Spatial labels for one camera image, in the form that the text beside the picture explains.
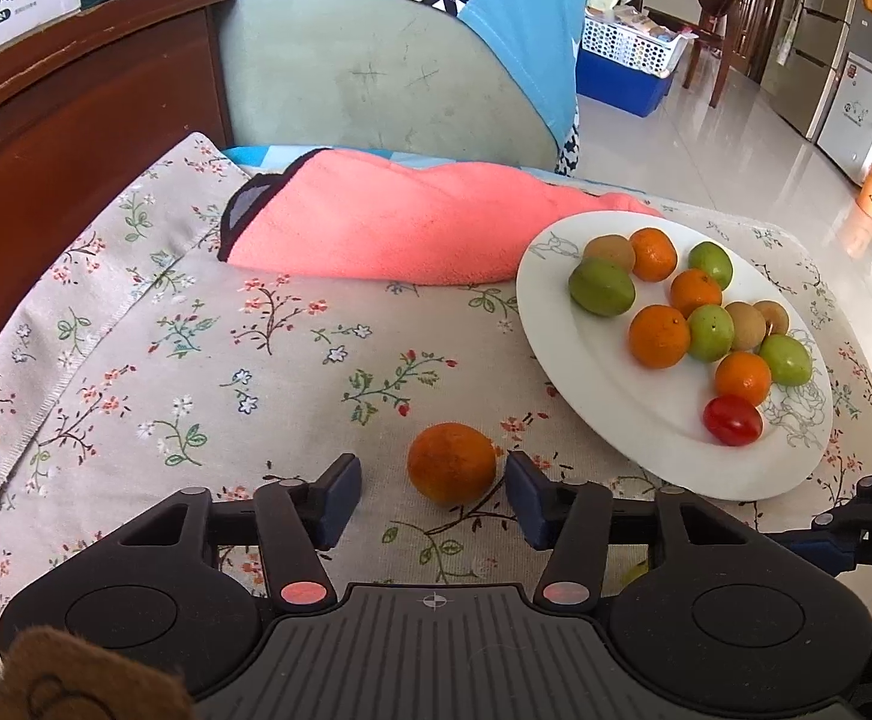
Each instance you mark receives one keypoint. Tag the white plate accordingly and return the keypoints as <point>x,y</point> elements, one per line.
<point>616,390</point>

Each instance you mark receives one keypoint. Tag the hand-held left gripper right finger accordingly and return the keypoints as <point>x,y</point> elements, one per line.
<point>526,501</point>

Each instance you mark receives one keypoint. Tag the white plastic basket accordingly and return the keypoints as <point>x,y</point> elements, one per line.
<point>631,45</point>

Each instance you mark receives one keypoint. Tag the brown fuzzy cloth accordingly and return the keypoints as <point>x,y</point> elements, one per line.
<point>68,679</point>

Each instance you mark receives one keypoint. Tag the brown longan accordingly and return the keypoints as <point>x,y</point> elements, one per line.
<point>775,317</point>
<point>745,325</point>
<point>608,250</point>

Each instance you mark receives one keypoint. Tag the silver refrigerator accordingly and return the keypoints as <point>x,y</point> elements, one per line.
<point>818,37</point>

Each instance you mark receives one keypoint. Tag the red cherry tomato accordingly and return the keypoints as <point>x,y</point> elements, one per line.
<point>732,421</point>

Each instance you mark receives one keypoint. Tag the black white houndstooth cloth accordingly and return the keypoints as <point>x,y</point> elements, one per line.
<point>571,150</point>

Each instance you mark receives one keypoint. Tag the wooden headboard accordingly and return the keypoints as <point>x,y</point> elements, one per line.
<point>83,105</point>

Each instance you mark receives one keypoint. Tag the pink towel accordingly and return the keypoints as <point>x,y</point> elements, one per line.
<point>421,217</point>

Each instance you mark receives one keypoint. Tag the small white refrigerator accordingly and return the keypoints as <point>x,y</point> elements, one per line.
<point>859,112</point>

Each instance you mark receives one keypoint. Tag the spotted green jujube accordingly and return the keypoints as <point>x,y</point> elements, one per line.
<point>709,331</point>

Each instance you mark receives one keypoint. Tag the floral bed sheet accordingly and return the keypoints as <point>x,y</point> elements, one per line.
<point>181,390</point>

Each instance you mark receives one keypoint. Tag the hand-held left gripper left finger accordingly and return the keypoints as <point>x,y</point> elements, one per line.
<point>338,501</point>

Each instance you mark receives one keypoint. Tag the blue plastic bin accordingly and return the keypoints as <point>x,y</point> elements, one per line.
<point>619,86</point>

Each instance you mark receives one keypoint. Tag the pale green cushion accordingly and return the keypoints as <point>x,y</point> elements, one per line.
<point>361,67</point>

